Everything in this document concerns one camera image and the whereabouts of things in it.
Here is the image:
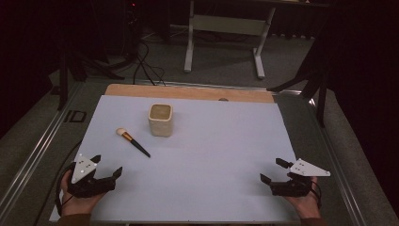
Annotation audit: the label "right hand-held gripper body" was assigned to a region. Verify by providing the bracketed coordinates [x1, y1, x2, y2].
[269, 157, 331, 198]

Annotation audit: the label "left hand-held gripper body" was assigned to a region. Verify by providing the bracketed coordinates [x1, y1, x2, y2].
[66, 153, 117, 199]

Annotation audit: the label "makeup brush with black handle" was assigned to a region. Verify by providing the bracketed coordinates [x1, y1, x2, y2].
[115, 126, 152, 159]

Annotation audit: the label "beige square cup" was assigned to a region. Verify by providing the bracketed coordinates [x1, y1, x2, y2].
[147, 103, 175, 138]

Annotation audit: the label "person's right hand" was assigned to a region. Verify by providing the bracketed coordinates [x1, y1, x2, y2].
[283, 176, 322, 220]

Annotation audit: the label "person's left hand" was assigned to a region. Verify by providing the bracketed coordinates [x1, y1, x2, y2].
[59, 170, 106, 218]

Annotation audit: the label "black stand legs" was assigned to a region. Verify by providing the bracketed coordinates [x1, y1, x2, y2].
[267, 40, 331, 129]

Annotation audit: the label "black tripod stand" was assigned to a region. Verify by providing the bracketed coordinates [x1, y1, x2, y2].
[56, 46, 126, 111]

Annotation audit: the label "dark equipment tower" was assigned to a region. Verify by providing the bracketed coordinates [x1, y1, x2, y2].
[124, 0, 143, 62]

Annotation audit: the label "white metal stand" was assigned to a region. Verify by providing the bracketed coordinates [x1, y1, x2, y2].
[183, 0, 278, 80]

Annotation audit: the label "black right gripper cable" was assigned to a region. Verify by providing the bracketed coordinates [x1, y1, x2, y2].
[311, 179, 324, 210]

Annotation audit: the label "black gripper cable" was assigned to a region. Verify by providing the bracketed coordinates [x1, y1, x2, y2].
[54, 140, 83, 218]
[311, 179, 324, 210]

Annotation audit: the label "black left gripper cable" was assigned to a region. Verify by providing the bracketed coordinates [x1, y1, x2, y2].
[54, 140, 83, 218]

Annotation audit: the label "metal floor rail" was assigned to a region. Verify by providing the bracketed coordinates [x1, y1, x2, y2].
[308, 97, 369, 226]
[0, 80, 83, 215]
[134, 78, 303, 94]

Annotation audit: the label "black floor socket frame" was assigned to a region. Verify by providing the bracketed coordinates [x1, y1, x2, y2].
[63, 109, 88, 124]

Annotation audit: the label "black floor cables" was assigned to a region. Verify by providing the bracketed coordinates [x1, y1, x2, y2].
[132, 40, 168, 87]

